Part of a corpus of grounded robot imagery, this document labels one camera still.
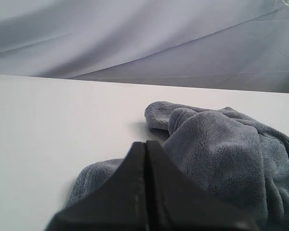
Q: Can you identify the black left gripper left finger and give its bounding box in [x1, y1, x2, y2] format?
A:
[46, 142, 146, 231]

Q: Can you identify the grey backdrop curtain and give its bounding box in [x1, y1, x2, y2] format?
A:
[0, 0, 289, 93]

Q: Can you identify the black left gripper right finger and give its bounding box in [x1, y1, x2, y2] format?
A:
[145, 141, 259, 231]

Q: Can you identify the grey-blue fleece towel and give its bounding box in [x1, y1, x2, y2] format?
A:
[67, 102, 289, 231]

